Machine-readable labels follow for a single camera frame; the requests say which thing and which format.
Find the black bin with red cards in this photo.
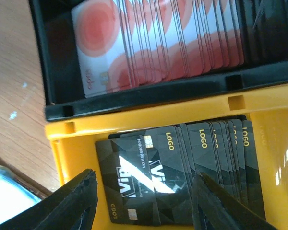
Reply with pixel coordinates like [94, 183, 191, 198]
[29, 0, 288, 122]

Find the yellow card bin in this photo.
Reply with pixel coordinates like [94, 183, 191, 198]
[45, 84, 288, 230]

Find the brown leather card holder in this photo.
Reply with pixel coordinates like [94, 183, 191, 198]
[0, 157, 52, 216]

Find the red white card stack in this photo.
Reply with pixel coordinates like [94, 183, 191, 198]
[72, 0, 245, 98]

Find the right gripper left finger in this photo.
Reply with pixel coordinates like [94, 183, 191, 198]
[0, 169, 98, 230]

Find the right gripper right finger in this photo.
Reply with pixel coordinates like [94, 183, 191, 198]
[192, 172, 276, 230]

